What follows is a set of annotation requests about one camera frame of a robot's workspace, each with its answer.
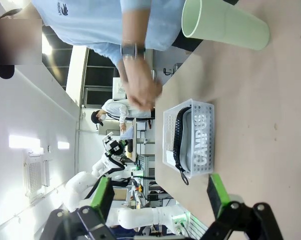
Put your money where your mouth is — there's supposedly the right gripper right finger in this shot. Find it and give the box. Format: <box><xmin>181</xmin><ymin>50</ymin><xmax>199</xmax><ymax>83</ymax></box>
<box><xmin>200</xmin><ymin>173</ymin><xmax>284</xmax><ymax>240</ymax></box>

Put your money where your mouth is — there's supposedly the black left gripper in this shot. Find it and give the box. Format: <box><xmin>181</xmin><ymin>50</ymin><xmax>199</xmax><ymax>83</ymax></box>
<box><xmin>106</xmin><ymin>141</ymin><xmax>124</xmax><ymax>157</ymax></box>

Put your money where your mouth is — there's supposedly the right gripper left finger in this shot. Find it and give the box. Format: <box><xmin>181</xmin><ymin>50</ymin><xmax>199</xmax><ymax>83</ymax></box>
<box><xmin>41</xmin><ymin>176</ymin><xmax>116</xmax><ymax>240</ymax></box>

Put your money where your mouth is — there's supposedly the grey pencil case black zipper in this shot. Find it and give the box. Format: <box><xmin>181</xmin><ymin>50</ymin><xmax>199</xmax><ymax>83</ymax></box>
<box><xmin>174</xmin><ymin>106</ymin><xmax>212</xmax><ymax>186</ymax></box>

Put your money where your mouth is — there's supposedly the person's left forearm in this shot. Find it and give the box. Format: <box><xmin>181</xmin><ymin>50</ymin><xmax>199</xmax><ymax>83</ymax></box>
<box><xmin>120</xmin><ymin>0</ymin><xmax>153</xmax><ymax>46</ymax></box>

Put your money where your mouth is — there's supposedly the white perforated plastic basket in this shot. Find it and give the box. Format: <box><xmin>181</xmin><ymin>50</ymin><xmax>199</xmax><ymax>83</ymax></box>
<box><xmin>162</xmin><ymin>98</ymin><xmax>215</xmax><ymax>180</ymax></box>

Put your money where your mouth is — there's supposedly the person's left hand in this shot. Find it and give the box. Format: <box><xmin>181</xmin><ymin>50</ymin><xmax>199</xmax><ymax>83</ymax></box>
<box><xmin>117</xmin><ymin>58</ymin><xmax>164</xmax><ymax>110</ymax></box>

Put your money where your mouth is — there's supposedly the person in white with cap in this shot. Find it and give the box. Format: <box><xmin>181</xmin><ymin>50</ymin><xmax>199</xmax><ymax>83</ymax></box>
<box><xmin>91</xmin><ymin>98</ymin><xmax>156</xmax><ymax>131</ymax></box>

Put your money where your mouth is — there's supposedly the ceiling air conditioner unit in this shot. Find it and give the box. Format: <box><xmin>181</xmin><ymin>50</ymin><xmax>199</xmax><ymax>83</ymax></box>
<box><xmin>22</xmin><ymin>151</ymin><xmax>51</xmax><ymax>199</ymax></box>

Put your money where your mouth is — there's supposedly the black wrist watch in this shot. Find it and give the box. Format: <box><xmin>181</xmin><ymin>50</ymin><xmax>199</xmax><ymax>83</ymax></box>
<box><xmin>120</xmin><ymin>42</ymin><xmax>146</xmax><ymax>61</ymax></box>

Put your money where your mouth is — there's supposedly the person in light blue sweatshirt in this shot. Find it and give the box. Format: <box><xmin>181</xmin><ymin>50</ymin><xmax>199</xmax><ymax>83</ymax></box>
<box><xmin>0</xmin><ymin>0</ymin><xmax>204</xmax><ymax>80</ymax></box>

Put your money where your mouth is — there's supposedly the light green plastic cup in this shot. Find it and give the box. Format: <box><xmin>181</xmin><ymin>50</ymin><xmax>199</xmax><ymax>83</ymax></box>
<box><xmin>181</xmin><ymin>0</ymin><xmax>271</xmax><ymax>52</ymax></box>

